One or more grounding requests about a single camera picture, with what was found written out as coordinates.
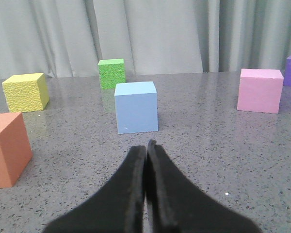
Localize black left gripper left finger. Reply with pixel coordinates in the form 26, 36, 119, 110
44, 146, 146, 233

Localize grey curtain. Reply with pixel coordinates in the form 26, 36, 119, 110
0, 0, 291, 79

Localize pink foam cube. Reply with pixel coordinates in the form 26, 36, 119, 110
237, 68, 284, 114

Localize green foam cube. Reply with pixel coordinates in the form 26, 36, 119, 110
98, 59, 126, 89

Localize light blue foam cube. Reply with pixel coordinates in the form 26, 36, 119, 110
114, 82, 158, 134

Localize yellow foam cube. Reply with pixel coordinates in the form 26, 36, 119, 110
2, 73, 49, 112

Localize orange foam cube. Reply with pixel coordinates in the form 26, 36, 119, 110
0, 113, 32, 188

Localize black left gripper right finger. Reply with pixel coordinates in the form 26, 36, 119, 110
145, 140, 261, 233

